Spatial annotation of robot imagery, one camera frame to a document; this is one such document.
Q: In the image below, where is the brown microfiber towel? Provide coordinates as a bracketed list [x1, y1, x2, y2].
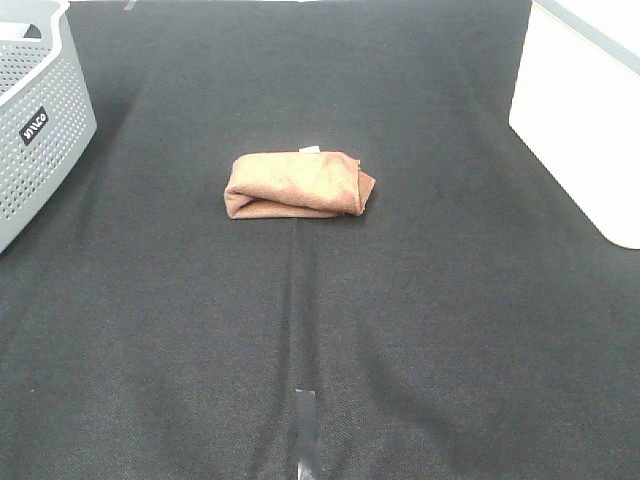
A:
[224, 151, 375, 220]

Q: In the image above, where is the grey tape strip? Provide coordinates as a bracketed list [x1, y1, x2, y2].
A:
[295, 389, 319, 480]

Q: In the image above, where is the black table cloth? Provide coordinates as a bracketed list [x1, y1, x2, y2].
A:
[1, 1, 639, 479]

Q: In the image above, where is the pale green storage box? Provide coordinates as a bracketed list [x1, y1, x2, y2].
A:
[509, 1, 639, 250]

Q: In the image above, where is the grey perforated plastic basket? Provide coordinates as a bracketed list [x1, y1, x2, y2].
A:
[1, 1, 97, 248]

